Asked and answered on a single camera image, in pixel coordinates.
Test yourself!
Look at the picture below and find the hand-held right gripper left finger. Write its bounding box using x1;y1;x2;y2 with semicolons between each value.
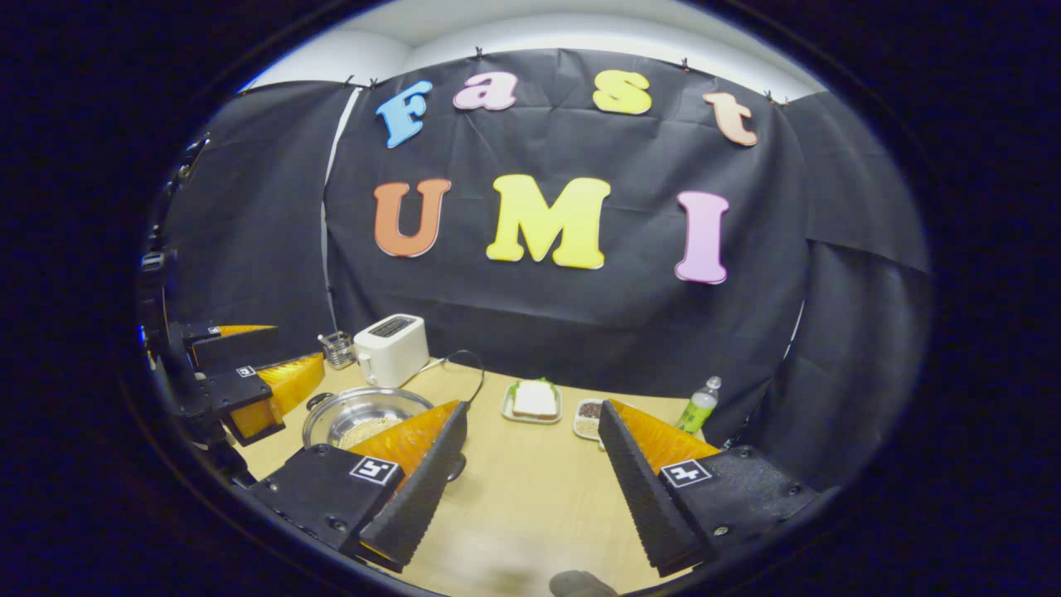
247;400;470;575

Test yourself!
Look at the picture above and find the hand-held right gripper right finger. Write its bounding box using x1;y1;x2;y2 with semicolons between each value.
595;399;821;580

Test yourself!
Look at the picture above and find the stainless steel pot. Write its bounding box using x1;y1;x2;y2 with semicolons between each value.
302;386;468;483

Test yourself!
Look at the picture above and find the pile of soybeans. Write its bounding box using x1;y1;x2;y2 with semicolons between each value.
338;417;405;450

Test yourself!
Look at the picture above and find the dark grey cloth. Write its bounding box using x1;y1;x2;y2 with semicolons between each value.
549;570;619;597

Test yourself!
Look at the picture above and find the white divided tray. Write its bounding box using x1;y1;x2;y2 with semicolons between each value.
573;397;611;445

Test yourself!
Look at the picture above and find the pale rectangular plate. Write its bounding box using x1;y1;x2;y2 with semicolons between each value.
501;379;564;425

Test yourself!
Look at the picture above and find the green label drink bottle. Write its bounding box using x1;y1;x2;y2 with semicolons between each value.
675;375;723;435

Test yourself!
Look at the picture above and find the white toaster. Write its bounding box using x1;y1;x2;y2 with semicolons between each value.
353;313;431;390

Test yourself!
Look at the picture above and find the sandwich with lettuce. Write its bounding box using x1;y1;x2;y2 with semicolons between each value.
511;379;559;419

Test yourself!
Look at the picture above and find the row of backdrop clips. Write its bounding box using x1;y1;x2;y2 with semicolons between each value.
340;46;792;107

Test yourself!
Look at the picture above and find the black power cable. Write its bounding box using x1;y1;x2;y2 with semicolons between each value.
422;349;487;408

